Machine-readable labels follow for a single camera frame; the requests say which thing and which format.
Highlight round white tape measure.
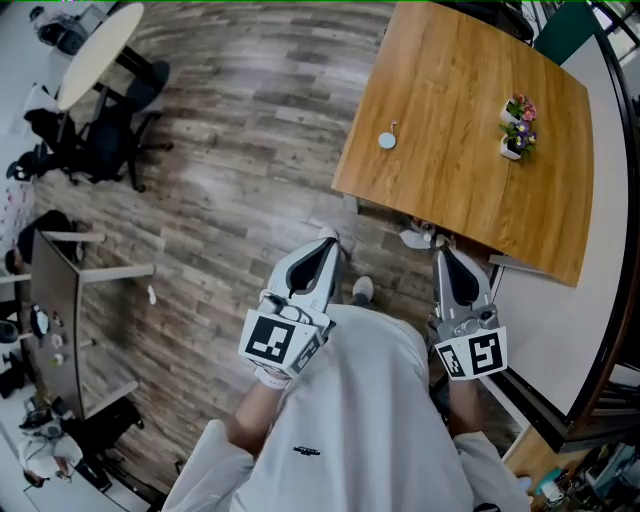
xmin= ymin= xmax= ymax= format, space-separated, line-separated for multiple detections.
xmin=377 ymin=118 xmax=400 ymax=150

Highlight person's left forearm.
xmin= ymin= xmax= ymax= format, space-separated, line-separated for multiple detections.
xmin=227 ymin=384 xmax=286 ymax=459

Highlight person's right forearm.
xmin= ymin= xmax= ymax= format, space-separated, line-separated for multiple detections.
xmin=449 ymin=378 xmax=484 ymax=436

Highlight black office chair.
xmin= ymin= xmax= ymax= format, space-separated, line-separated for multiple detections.
xmin=59 ymin=79 xmax=174 ymax=194
xmin=59 ymin=399 xmax=146 ymax=459

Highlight gray desk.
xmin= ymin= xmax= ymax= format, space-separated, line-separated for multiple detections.
xmin=27 ymin=229 xmax=157 ymax=420

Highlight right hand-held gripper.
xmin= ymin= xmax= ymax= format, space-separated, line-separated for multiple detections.
xmin=429 ymin=248 xmax=509 ymax=381

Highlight green partition panel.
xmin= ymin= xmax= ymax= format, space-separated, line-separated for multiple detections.
xmin=533 ymin=0 xmax=601 ymax=66

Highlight person's left white shoe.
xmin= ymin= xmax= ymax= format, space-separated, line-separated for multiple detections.
xmin=317 ymin=226 xmax=351 ymax=261

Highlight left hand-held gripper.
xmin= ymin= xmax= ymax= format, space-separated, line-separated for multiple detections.
xmin=238 ymin=237 xmax=341 ymax=379

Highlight person's white shoe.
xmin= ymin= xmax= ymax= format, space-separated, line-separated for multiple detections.
xmin=351 ymin=276 xmax=375 ymax=304
xmin=317 ymin=226 xmax=351 ymax=261

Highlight white wristband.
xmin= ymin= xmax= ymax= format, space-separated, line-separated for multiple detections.
xmin=253 ymin=367 xmax=292 ymax=391

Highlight person's white shirt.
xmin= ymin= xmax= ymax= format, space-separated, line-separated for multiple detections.
xmin=162 ymin=303 xmax=531 ymax=512

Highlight cluttered wooden table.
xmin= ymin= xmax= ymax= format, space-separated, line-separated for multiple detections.
xmin=502 ymin=424 xmax=566 ymax=481

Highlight pink flowers in white pot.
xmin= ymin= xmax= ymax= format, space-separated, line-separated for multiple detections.
xmin=501 ymin=93 xmax=538 ymax=124

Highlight black chair with bag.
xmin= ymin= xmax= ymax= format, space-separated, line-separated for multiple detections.
xmin=5 ymin=107 xmax=76 ymax=184

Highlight person's gray trousers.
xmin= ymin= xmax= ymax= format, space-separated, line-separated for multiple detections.
xmin=329 ymin=292 xmax=374 ymax=309

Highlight round beige table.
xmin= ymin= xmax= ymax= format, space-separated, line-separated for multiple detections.
xmin=56 ymin=2 xmax=171 ymax=114

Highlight person's right white shoe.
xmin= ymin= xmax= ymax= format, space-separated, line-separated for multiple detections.
xmin=351 ymin=276 xmax=375 ymax=304

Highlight wooden office table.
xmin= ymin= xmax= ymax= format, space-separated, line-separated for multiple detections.
xmin=331 ymin=0 xmax=595 ymax=289

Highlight purple flowers in white pot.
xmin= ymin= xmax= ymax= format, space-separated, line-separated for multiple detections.
xmin=498 ymin=118 xmax=540 ymax=162

